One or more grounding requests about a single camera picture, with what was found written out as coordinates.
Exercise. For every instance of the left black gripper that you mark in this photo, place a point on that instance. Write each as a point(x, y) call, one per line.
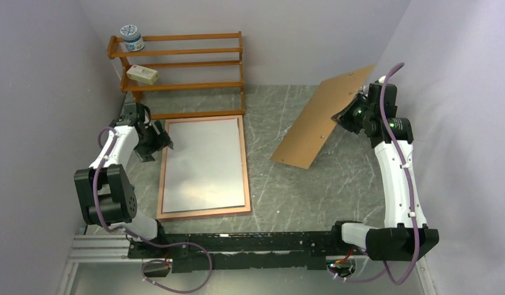
point(145, 154)

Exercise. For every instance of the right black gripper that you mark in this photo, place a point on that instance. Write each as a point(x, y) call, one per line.
point(343, 118)

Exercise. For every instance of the brown cardboard backing board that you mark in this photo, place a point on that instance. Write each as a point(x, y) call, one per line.
point(311, 129)

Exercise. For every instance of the blue seascape photo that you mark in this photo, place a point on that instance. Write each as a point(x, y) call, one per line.
point(203, 163)

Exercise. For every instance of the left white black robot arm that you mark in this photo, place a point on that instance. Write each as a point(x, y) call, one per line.
point(106, 196)

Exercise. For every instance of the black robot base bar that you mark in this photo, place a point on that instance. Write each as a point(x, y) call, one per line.
point(312, 250)

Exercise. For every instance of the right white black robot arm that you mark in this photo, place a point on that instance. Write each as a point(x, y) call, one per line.
point(405, 235)

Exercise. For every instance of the small white carton box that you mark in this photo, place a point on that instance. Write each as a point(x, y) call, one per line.
point(142, 74)

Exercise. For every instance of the wooden three-tier shelf rack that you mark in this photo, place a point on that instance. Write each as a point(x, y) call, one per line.
point(186, 62)

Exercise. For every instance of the white blue-lidded jar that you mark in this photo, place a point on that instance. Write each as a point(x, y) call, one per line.
point(132, 38)

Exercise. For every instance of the aluminium rail frame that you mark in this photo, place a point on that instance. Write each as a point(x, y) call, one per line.
point(95, 248)

